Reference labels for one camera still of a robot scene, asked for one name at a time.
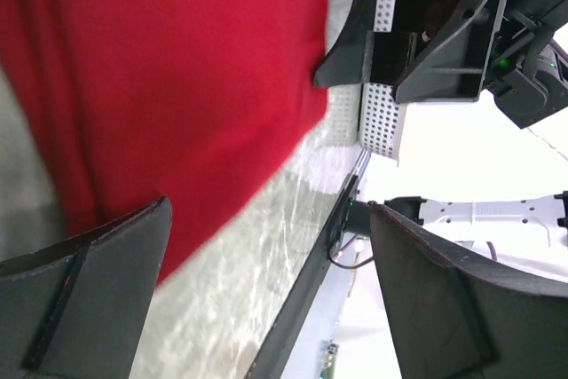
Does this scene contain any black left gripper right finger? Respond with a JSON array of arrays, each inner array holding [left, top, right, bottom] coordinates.
[[370, 203, 567, 378]]

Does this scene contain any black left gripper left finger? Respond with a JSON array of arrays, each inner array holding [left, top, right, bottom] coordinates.
[[1, 197, 172, 378]]

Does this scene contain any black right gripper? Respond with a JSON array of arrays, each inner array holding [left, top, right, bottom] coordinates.
[[392, 0, 567, 129]]

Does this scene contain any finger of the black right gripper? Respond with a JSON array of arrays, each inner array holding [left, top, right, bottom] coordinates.
[[313, 0, 377, 88]]

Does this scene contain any red t shirt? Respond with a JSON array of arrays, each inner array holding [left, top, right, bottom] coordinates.
[[1, 0, 327, 278]]

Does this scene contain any white plastic laundry basket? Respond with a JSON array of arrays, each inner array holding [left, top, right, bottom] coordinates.
[[329, 0, 406, 162]]

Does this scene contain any black base crossbar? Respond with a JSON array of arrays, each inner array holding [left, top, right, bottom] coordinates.
[[245, 150, 370, 378]]

